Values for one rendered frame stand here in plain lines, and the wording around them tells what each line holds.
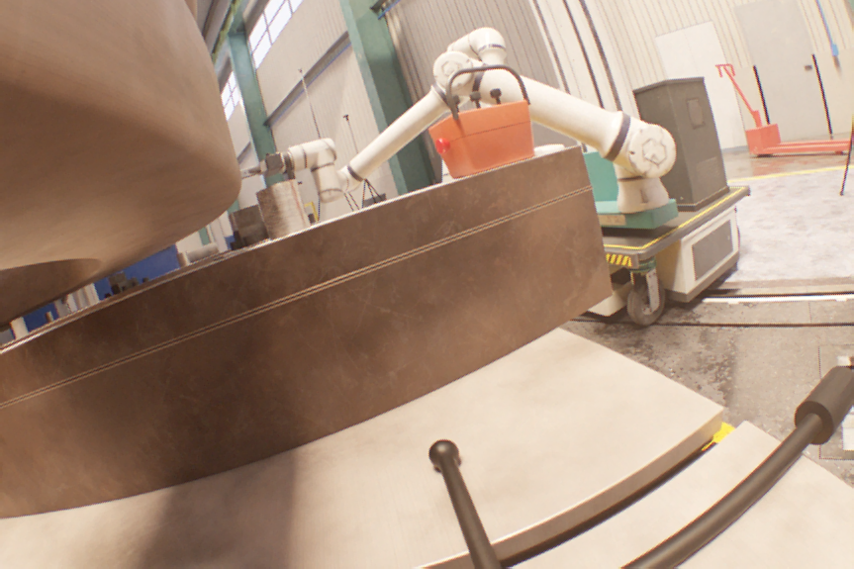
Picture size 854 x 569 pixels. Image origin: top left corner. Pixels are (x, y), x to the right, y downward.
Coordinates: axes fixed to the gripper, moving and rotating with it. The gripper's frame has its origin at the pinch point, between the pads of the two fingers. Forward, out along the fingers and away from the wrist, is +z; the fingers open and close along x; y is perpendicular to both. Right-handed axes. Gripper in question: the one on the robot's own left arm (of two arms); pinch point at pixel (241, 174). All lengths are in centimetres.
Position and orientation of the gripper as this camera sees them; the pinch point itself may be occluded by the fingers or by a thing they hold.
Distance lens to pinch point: 131.0
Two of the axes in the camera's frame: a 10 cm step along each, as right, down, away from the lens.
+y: -2.9, -9.4, -1.7
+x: 5.3, -0.1, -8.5
